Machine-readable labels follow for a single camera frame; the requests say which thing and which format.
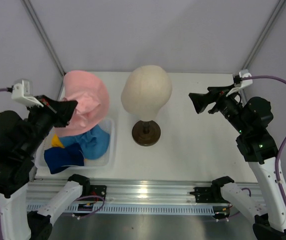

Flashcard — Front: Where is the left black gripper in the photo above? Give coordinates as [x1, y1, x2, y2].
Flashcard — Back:
[21, 93, 79, 156]

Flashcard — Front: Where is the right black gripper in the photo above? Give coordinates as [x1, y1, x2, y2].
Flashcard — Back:
[189, 83, 250, 135]

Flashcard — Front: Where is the pink bucket hat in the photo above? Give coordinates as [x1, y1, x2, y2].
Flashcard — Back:
[55, 70, 110, 138]

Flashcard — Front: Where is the light blue bucket hat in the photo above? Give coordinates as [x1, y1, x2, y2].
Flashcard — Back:
[58, 125, 110, 160]

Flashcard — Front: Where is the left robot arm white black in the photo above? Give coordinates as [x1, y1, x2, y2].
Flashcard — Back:
[0, 95, 91, 240]

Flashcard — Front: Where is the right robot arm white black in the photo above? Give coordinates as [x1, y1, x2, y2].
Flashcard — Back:
[189, 86, 286, 240]

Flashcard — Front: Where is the yellow hat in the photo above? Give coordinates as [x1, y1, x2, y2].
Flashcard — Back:
[51, 134, 64, 148]

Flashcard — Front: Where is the dark blue hat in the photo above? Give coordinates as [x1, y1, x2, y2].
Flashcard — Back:
[44, 143, 84, 174]

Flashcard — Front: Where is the clear plastic bin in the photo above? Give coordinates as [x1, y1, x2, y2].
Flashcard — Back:
[35, 117, 116, 171]

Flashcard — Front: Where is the brown round wooden stand base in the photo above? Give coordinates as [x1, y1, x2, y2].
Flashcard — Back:
[132, 120, 161, 147]

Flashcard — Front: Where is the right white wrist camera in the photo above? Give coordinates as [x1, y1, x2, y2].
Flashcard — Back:
[227, 69, 253, 96]

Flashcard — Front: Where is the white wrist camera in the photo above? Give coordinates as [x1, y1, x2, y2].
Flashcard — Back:
[11, 79, 43, 108]
[227, 69, 253, 96]

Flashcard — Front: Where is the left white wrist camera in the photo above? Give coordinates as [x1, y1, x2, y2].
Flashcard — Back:
[11, 79, 43, 108]

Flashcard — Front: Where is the aluminium front rail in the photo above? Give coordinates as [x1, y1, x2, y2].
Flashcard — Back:
[26, 178, 266, 207]

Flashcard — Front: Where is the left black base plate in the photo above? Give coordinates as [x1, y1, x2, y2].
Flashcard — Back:
[82, 185, 107, 202]

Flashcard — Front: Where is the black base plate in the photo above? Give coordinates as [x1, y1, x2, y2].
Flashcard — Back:
[82, 185, 107, 202]
[189, 187, 222, 204]

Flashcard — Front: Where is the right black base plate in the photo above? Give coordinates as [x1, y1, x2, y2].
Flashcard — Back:
[189, 187, 222, 204]

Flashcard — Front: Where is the right aluminium frame post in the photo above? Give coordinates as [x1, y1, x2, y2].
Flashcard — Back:
[241, 0, 286, 70]

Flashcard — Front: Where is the aluminium frame post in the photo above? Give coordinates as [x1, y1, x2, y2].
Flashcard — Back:
[20, 0, 67, 77]
[241, 0, 286, 70]

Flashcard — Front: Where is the white slotted cable duct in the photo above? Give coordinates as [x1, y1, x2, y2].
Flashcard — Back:
[27, 204, 215, 216]

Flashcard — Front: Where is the left aluminium frame post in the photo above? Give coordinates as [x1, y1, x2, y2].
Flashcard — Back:
[20, 0, 67, 77]

